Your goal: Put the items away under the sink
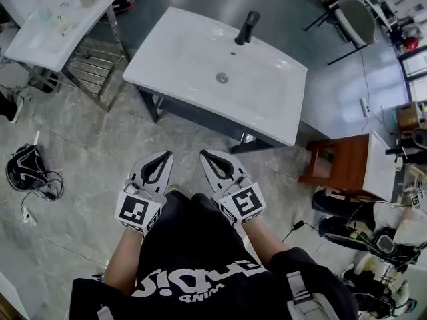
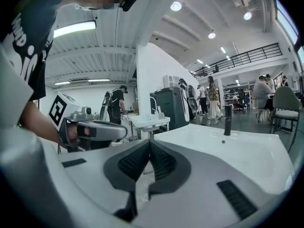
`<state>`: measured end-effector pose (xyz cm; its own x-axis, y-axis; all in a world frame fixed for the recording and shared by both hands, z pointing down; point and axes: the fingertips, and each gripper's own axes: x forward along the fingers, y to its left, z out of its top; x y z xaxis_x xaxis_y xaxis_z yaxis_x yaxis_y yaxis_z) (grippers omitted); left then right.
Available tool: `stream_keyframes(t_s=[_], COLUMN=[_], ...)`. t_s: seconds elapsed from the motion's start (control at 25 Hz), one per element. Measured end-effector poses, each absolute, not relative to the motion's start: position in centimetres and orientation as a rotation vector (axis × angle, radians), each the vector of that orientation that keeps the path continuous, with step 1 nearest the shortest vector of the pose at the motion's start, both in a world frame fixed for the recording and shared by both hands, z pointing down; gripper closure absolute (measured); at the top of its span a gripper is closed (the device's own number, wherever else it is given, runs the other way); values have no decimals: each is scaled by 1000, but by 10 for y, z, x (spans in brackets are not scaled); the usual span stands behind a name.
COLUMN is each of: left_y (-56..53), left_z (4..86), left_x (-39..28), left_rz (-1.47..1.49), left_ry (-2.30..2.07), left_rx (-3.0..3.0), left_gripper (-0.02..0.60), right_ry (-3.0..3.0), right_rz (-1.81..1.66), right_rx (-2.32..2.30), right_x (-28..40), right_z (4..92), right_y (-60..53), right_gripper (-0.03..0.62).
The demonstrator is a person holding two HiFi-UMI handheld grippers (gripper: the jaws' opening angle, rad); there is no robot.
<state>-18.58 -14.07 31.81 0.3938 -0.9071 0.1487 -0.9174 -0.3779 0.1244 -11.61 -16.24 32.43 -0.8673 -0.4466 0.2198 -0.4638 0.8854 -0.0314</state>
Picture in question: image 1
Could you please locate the brown wooden cabinet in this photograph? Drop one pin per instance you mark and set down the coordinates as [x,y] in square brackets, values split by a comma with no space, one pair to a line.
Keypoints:
[347,165]

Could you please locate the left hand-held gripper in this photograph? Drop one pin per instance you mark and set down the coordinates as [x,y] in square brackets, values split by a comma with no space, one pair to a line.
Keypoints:
[136,210]

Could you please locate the spare hand-held gripper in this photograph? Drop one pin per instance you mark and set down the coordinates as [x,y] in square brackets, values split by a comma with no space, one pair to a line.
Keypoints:
[417,198]

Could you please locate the red round object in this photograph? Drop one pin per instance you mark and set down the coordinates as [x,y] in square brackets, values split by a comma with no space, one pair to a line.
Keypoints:
[412,43]

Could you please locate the person's left forearm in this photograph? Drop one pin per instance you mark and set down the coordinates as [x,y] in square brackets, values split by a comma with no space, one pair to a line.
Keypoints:
[123,262]

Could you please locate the grey chair with black legs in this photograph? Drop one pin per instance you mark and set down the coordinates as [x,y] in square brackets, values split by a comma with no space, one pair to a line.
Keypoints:
[357,22]

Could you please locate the white power strip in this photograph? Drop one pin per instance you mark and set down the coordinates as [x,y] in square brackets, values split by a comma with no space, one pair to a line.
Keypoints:
[365,107]

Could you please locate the person's right forearm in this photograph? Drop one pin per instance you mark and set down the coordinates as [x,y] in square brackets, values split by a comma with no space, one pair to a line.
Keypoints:
[263,242]

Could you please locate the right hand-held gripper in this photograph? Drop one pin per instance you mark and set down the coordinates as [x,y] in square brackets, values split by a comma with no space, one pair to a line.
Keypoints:
[241,203]

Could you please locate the black bag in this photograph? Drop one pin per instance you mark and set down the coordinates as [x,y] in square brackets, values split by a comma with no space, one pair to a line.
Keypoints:
[343,212]

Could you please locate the small white sink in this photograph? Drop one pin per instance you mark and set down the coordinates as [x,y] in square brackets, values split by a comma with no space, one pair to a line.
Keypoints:
[56,42]

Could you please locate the black power adapter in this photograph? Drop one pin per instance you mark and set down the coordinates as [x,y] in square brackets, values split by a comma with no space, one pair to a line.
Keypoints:
[297,225]

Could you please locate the steel sink stand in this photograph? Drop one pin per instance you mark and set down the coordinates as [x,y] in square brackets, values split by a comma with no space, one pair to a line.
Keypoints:
[100,68]

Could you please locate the silver sink drain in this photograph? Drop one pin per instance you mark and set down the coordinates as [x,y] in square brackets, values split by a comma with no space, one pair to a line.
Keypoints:
[221,77]

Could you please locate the black faucet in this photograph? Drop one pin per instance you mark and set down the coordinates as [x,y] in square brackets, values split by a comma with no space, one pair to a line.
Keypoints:
[247,28]

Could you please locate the cardboard box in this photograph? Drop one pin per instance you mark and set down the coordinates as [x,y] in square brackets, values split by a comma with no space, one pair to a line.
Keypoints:
[408,115]

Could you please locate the black printed shirt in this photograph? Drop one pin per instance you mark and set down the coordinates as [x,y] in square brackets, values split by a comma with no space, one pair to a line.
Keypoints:
[207,265]

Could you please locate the black sink stand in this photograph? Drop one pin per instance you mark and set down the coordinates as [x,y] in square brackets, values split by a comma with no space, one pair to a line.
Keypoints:
[200,115]

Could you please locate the white ceramic sink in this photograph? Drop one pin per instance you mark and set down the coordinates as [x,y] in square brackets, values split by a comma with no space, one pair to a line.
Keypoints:
[233,78]

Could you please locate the clear glass cup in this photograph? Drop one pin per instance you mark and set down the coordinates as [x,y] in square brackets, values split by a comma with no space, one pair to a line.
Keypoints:
[45,13]

